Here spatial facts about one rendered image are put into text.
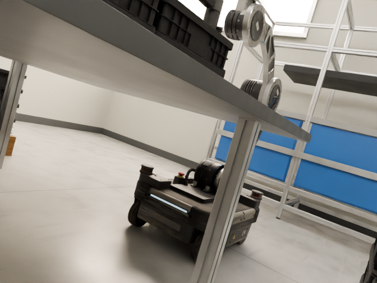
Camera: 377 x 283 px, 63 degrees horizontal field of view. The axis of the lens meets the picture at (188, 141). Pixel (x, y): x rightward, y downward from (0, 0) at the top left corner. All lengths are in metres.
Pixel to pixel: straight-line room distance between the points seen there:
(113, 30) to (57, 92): 4.37
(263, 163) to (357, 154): 0.76
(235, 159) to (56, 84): 3.94
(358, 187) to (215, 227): 1.86
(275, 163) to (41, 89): 3.21
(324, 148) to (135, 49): 2.46
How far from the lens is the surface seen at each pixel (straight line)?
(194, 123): 4.24
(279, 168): 2.84
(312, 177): 2.78
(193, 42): 1.04
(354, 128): 2.77
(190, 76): 0.53
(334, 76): 2.90
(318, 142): 2.79
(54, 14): 0.35
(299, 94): 3.80
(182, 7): 0.99
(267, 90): 1.85
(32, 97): 4.58
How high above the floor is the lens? 0.60
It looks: 4 degrees down
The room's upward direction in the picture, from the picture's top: 16 degrees clockwise
